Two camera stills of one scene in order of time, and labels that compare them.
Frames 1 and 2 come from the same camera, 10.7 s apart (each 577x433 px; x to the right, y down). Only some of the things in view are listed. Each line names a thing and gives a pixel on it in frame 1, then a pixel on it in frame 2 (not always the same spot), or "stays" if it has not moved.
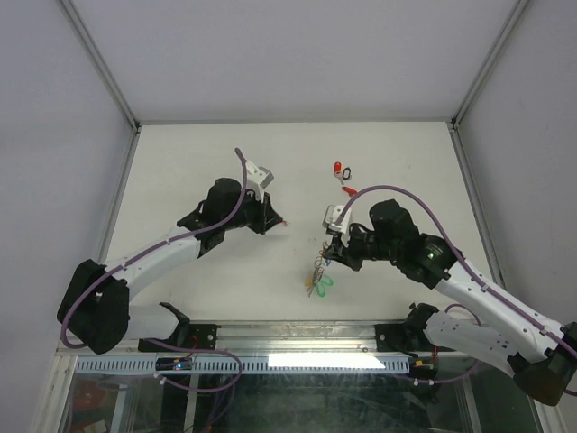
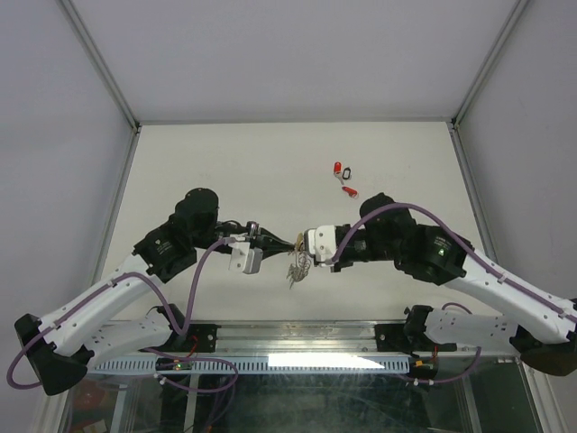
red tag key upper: (337, 171) stays
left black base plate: (190, 336) stays
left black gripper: (267, 216) -> (265, 240)
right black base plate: (401, 338) stays
